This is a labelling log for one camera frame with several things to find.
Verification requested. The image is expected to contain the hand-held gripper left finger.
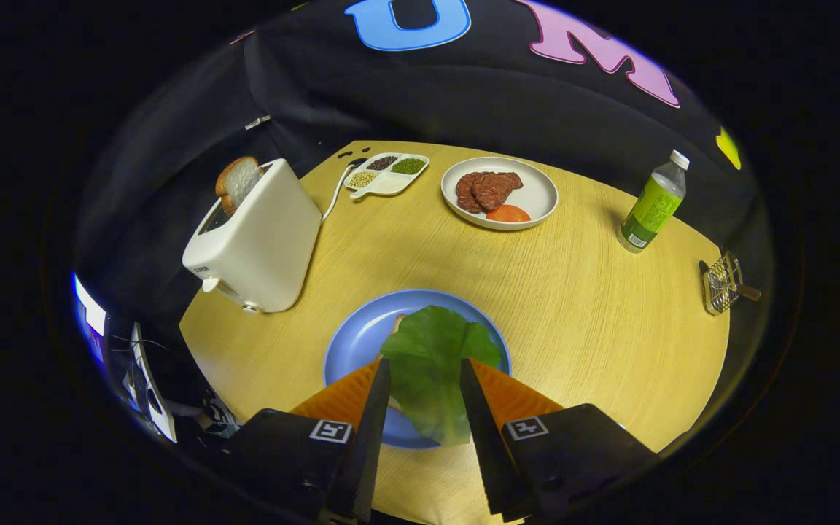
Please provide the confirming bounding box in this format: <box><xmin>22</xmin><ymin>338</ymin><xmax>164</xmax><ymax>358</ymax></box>
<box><xmin>222</xmin><ymin>357</ymin><xmax>392</xmax><ymax>525</ymax></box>

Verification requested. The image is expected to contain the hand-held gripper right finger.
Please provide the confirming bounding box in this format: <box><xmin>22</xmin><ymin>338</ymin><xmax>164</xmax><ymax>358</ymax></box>
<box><xmin>459</xmin><ymin>358</ymin><xmax>661</xmax><ymax>524</ymax></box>

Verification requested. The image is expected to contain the green lettuce leaf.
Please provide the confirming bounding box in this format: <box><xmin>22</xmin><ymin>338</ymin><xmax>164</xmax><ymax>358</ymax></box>
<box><xmin>380</xmin><ymin>306</ymin><xmax>502</xmax><ymax>447</ymax></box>

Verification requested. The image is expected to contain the bread slice with brown crust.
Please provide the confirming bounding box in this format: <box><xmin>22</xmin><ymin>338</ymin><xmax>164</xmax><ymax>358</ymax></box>
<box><xmin>215</xmin><ymin>155</ymin><xmax>264</xmax><ymax>216</ymax></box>

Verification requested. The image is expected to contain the blue plate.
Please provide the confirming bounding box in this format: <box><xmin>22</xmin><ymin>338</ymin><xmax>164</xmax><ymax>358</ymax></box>
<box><xmin>323</xmin><ymin>289</ymin><xmax>513</xmax><ymax>450</ymax></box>

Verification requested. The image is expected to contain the white-edged monitor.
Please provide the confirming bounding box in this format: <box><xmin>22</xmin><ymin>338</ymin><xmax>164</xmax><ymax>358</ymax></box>
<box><xmin>127</xmin><ymin>322</ymin><xmax>178</xmax><ymax>444</ymax></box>

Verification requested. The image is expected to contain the white toaster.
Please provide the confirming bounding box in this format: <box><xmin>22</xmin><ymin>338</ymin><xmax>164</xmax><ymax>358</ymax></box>
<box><xmin>182</xmin><ymin>158</ymin><xmax>323</xmax><ymax>315</ymax></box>

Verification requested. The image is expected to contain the white divided seasoning dish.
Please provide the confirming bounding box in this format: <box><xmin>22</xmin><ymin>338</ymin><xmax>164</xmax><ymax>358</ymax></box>
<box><xmin>344</xmin><ymin>152</ymin><xmax>430</xmax><ymax>199</ymax></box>

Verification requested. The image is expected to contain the brown meat patty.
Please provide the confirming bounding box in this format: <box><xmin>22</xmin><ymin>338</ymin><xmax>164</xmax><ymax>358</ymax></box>
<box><xmin>456</xmin><ymin>173</ymin><xmax>486</xmax><ymax>214</ymax></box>
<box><xmin>471</xmin><ymin>171</ymin><xmax>524</xmax><ymax>212</ymax></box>

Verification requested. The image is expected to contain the round white plate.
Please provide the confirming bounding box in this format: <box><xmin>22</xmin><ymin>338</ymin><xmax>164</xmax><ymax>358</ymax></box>
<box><xmin>440</xmin><ymin>157</ymin><xmax>559</xmax><ymax>232</ymax></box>

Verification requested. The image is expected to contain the clear bottle with green label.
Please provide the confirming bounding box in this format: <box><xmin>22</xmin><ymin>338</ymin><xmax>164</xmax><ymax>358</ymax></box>
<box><xmin>617</xmin><ymin>149</ymin><xmax>691</xmax><ymax>254</ymax></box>

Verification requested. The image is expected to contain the lit display screen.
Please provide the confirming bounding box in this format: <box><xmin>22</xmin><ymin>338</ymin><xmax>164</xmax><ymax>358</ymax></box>
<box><xmin>72</xmin><ymin>273</ymin><xmax>108</xmax><ymax>365</ymax></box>

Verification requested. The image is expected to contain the tangle of dark cables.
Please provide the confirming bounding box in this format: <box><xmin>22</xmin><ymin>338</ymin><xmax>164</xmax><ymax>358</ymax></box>
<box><xmin>176</xmin><ymin>390</ymin><xmax>242</xmax><ymax>438</ymax></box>

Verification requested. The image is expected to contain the white toaster cable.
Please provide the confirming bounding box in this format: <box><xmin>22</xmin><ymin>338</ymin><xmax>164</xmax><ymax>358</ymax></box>
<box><xmin>322</xmin><ymin>162</ymin><xmax>357</xmax><ymax>222</ymax></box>

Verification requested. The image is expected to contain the metal wire utensil rack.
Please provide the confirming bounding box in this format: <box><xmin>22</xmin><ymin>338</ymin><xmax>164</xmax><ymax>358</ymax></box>
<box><xmin>699</xmin><ymin>250</ymin><xmax>745</xmax><ymax>316</ymax></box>

